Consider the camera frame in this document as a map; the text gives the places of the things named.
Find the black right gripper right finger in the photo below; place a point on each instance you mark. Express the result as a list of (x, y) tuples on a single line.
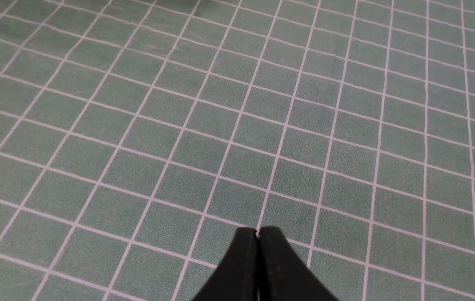
[(282, 275)]

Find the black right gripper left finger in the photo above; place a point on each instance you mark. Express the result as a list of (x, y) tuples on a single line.
[(234, 279)]

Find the green checkered tablecloth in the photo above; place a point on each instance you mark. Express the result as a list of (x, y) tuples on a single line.
[(137, 135)]

